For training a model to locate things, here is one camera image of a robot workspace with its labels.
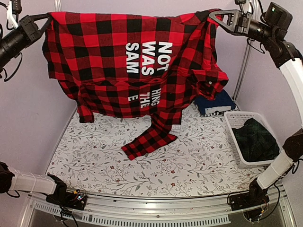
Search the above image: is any aluminium frame post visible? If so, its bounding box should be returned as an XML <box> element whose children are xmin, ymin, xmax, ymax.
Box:
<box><xmin>232</xmin><ymin>0</ymin><xmax>260</xmax><ymax>103</ymax></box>
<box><xmin>54</xmin><ymin>0</ymin><xmax>62</xmax><ymax>12</ymax></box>

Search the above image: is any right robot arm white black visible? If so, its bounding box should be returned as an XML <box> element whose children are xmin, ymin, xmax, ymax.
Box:
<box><xmin>209</xmin><ymin>2</ymin><xmax>303</xmax><ymax>206</ymax></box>

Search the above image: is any folded navy blue shirt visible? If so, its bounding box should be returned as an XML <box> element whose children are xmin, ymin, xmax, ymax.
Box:
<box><xmin>194</xmin><ymin>90</ymin><xmax>236</xmax><ymax>117</ymax></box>

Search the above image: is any red black plaid shirt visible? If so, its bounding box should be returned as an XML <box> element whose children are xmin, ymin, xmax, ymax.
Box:
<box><xmin>43</xmin><ymin>10</ymin><xmax>229</xmax><ymax>160</ymax></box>

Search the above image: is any left aluminium frame post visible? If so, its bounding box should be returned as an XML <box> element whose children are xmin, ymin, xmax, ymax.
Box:
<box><xmin>54</xmin><ymin>0</ymin><xmax>62</xmax><ymax>12</ymax></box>

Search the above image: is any dark green plaid garment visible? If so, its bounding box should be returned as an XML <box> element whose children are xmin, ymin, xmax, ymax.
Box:
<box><xmin>232</xmin><ymin>118</ymin><xmax>280</xmax><ymax>162</ymax></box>

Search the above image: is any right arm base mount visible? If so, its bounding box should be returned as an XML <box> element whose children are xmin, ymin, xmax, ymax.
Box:
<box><xmin>227</xmin><ymin>180</ymin><xmax>269</xmax><ymax>222</ymax></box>

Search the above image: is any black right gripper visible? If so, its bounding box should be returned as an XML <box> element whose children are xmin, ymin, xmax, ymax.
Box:
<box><xmin>210</xmin><ymin>8</ymin><xmax>277</xmax><ymax>44</ymax></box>

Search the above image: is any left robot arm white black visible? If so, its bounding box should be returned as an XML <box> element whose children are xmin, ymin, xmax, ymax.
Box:
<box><xmin>0</xmin><ymin>13</ymin><xmax>53</xmax><ymax>82</ymax></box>

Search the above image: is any floral patterned table cloth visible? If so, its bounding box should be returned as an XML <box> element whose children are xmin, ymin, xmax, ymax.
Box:
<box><xmin>47</xmin><ymin>105</ymin><xmax>264</xmax><ymax>197</ymax></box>

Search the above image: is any white plastic laundry basket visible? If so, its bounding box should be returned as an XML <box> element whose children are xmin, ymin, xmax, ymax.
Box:
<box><xmin>224</xmin><ymin>111</ymin><xmax>282</xmax><ymax>169</ymax></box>

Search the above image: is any right aluminium frame post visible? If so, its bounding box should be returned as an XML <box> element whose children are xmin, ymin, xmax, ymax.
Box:
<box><xmin>232</xmin><ymin>0</ymin><xmax>260</xmax><ymax>103</ymax></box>

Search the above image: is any aluminium front rail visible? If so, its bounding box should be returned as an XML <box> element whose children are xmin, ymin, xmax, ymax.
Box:
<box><xmin>20</xmin><ymin>183</ymin><xmax>298</xmax><ymax>227</ymax></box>

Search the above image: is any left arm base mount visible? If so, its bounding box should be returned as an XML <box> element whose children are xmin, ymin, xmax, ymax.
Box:
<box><xmin>46</xmin><ymin>174</ymin><xmax>87</xmax><ymax>210</ymax></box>

